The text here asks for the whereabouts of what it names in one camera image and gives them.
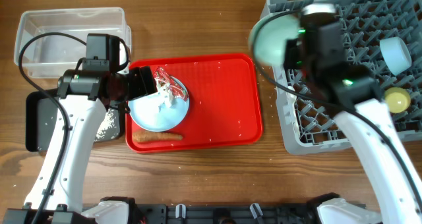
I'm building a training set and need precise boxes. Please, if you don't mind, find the red strawberry cake wrapper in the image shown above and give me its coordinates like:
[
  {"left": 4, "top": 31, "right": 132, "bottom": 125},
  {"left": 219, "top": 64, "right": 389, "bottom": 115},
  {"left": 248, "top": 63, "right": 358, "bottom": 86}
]
[{"left": 153, "top": 67, "right": 189, "bottom": 101}]

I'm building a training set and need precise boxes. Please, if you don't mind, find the green bowl with rice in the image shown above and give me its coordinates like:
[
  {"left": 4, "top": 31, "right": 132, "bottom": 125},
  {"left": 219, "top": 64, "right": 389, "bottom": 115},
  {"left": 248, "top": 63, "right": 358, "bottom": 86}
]
[{"left": 248, "top": 12, "right": 299, "bottom": 67}]

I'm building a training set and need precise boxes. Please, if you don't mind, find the light blue bowl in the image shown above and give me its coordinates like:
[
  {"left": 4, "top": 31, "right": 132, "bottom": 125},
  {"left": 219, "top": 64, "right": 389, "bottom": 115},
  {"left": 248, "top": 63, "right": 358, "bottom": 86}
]
[{"left": 380, "top": 37, "right": 412, "bottom": 76}]

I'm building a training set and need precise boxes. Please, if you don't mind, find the yellow cup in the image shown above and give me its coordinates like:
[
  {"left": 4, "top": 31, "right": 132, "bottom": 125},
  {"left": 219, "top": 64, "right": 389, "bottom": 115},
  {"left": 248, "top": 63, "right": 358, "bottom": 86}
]
[{"left": 384, "top": 87, "right": 411, "bottom": 113}]

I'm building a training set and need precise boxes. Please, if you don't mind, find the small white tissue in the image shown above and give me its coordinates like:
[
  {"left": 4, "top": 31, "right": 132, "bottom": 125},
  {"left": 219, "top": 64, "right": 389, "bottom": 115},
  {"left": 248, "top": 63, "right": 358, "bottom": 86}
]
[{"left": 156, "top": 80, "right": 174, "bottom": 108}]

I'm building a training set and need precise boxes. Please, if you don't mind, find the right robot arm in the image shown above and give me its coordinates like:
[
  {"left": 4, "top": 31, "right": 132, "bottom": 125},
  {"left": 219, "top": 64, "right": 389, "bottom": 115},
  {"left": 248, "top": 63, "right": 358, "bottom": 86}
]
[{"left": 284, "top": 3, "right": 421, "bottom": 223}]

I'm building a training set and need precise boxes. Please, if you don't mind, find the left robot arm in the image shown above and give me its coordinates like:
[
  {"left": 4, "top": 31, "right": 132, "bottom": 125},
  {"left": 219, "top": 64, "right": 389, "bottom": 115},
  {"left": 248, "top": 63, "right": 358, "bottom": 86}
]
[{"left": 3, "top": 34, "right": 157, "bottom": 223}]

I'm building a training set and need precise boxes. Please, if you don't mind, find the grey dishwasher rack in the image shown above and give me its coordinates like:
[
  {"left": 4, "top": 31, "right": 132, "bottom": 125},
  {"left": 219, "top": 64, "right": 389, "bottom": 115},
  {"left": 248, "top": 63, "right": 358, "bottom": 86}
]
[{"left": 260, "top": 0, "right": 421, "bottom": 155}]

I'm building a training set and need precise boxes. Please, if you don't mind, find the light blue plate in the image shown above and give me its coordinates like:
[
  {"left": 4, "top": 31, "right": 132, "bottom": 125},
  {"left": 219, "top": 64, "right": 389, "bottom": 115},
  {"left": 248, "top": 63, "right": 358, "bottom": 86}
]
[{"left": 128, "top": 91, "right": 190, "bottom": 132}]

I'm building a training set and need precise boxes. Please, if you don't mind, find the carrot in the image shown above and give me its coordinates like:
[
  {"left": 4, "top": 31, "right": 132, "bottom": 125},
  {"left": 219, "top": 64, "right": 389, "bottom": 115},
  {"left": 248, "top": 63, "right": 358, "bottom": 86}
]
[{"left": 132, "top": 130, "right": 183, "bottom": 143}]

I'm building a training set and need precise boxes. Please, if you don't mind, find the red serving tray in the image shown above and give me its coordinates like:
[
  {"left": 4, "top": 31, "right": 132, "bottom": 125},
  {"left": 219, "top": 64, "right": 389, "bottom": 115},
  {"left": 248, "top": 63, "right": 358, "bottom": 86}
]
[{"left": 125, "top": 53, "right": 263, "bottom": 154}]

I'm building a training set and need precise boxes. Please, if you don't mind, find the clear plastic bin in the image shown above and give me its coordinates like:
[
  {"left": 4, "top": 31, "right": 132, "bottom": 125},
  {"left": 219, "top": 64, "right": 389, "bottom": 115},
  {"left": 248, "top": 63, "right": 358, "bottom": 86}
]
[{"left": 14, "top": 7, "right": 132, "bottom": 78}]

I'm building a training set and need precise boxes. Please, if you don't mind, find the black tray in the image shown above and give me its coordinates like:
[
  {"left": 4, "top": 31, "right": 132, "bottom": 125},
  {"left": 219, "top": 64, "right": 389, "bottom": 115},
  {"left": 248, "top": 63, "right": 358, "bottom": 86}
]
[{"left": 25, "top": 92, "right": 125, "bottom": 152}]

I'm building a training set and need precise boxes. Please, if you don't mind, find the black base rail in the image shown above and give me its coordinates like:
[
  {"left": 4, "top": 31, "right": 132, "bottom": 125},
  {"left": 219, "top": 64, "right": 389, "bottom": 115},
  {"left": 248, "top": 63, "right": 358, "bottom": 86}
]
[{"left": 127, "top": 203, "right": 318, "bottom": 224}]

